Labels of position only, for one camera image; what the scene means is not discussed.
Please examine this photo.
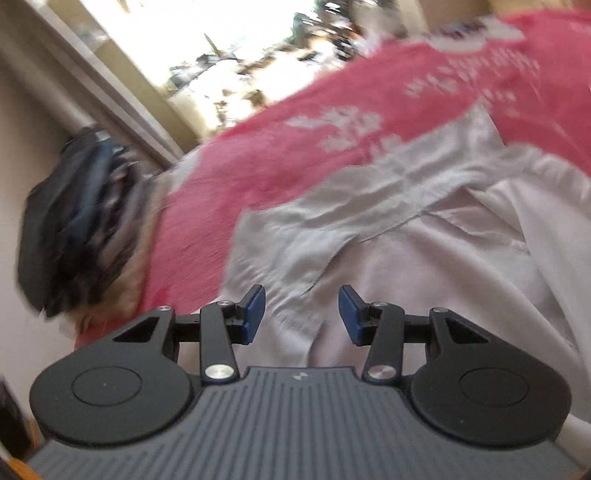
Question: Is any black wheelchair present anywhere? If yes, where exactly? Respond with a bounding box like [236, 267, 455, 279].
[295, 0, 384, 63]

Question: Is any red floral blanket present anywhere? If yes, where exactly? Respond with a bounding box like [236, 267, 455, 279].
[74, 9, 591, 347]

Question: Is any dark folded garment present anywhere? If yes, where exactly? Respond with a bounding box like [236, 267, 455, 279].
[16, 127, 139, 315]

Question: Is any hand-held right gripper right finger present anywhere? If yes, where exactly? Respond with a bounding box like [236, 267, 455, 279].
[338, 285, 489, 384]

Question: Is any white button shirt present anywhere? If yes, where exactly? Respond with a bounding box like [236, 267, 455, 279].
[224, 104, 591, 444]

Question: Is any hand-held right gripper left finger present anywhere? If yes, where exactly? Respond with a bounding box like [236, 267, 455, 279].
[113, 284, 267, 384]

